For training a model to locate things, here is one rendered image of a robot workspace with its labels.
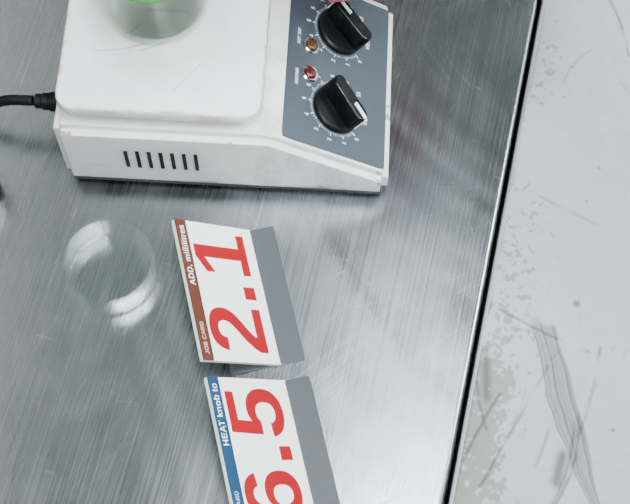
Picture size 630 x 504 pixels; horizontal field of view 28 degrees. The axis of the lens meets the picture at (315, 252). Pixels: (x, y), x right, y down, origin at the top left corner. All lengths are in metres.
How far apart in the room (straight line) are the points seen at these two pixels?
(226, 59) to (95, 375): 0.20
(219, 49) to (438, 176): 0.17
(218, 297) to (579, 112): 0.27
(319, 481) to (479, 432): 0.10
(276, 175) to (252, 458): 0.18
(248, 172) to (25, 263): 0.15
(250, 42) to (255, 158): 0.07
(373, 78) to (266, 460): 0.25
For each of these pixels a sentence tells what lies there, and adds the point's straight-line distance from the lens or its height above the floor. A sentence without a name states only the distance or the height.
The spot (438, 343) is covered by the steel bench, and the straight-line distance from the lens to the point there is 0.76.
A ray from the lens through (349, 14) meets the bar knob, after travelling 0.79.
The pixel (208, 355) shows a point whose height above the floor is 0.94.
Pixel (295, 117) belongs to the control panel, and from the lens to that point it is 0.75.
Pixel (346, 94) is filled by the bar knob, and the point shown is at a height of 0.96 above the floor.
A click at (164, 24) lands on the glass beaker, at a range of 0.73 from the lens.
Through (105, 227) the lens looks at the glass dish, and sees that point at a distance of 0.78.
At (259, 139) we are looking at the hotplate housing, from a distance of 0.74.
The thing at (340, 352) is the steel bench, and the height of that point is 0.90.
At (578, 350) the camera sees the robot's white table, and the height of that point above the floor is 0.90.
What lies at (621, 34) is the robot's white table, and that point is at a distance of 0.88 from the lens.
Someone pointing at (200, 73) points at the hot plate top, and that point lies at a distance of 0.74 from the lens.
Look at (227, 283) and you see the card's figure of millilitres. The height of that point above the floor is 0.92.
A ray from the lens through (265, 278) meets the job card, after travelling 0.77.
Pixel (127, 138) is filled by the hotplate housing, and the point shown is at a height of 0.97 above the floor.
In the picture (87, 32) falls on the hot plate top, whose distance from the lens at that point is 0.76.
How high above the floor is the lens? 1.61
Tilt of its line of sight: 66 degrees down
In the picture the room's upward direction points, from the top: 3 degrees clockwise
